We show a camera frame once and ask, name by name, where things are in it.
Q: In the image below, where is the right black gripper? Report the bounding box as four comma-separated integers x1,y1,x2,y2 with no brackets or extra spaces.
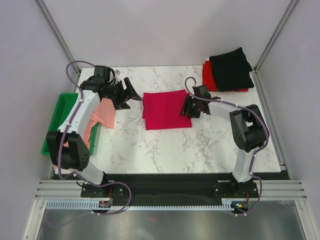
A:
179,95,201,119

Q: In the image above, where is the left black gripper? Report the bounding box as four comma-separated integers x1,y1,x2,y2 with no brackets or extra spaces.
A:
104,77,142,111

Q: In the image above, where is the magenta polo shirt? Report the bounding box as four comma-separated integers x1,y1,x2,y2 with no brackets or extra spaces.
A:
142,89,192,131

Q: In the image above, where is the salmon pink t shirt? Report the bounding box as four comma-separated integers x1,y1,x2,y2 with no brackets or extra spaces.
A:
53,97,117,169

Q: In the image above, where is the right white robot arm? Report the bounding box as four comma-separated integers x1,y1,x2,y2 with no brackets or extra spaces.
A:
180,85,270,197

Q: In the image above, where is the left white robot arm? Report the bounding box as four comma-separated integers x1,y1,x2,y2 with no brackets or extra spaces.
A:
46,65,142,197

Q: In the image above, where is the folded red t shirt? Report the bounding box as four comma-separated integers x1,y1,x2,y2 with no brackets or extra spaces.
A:
201,59,250,93

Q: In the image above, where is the folded black t shirt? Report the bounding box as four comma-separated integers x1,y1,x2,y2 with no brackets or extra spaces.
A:
209,47,254,92

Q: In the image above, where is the green plastic tray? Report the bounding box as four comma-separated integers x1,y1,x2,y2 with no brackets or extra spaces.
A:
48,93,98,156

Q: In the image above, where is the right aluminium frame post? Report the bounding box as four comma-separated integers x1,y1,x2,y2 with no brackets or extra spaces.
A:
253,0,301,72

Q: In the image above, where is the aluminium frame post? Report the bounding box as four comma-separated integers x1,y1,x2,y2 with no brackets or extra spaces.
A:
253,0,301,72
34,0,75,62

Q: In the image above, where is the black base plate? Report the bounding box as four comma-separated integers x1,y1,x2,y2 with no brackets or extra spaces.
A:
67,171,290,206

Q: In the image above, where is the white slotted cable duct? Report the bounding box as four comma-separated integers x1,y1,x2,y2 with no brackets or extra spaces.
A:
45,199,234,211

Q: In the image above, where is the left aluminium frame post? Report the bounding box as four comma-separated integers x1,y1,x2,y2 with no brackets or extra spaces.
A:
34,0,75,62

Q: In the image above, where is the front aluminium rail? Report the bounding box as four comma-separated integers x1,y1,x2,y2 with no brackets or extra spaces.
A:
35,180,307,201

